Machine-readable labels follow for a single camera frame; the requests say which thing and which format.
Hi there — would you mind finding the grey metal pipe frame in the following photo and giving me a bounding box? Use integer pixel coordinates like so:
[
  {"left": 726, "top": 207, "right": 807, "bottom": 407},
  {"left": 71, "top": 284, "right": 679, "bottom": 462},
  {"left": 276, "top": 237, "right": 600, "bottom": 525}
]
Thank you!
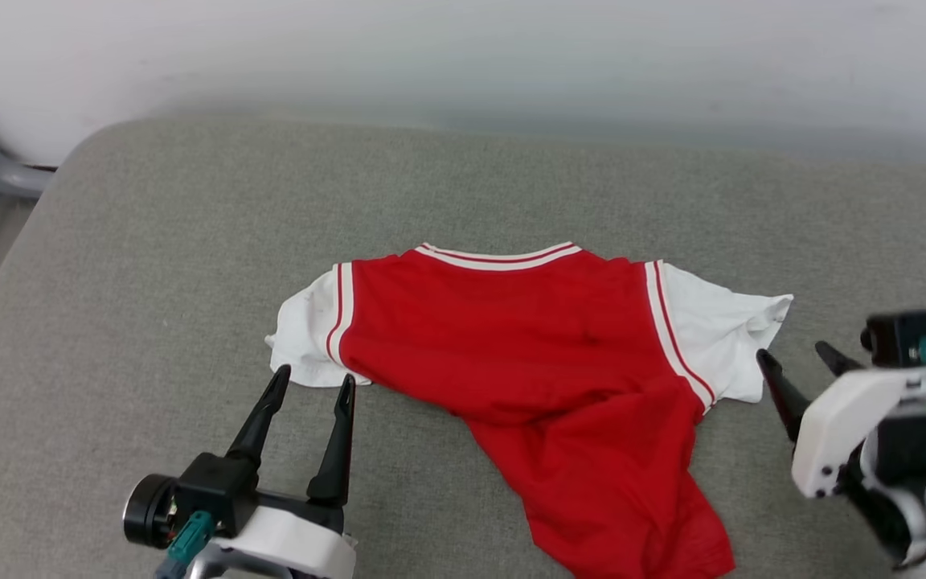
[{"left": 0, "top": 84, "right": 59, "bottom": 278}]

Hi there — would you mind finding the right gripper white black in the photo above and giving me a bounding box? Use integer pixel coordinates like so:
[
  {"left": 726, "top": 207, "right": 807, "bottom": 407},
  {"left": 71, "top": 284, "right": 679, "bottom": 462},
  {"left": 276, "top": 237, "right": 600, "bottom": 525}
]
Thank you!
[{"left": 756, "top": 341, "right": 926, "bottom": 569}]

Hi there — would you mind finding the red and white shirt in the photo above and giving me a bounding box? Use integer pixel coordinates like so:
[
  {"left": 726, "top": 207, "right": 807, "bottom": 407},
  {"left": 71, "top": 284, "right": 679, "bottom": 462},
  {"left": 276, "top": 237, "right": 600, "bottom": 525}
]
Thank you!
[{"left": 266, "top": 241, "right": 794, "bottom": 579}]

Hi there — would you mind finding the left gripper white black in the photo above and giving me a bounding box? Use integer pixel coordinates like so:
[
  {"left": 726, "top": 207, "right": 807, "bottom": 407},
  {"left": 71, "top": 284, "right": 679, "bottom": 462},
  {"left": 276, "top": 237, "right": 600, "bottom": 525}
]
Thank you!
[{"left": 123, "top": 363, "right": 359, "bottom": 579}]

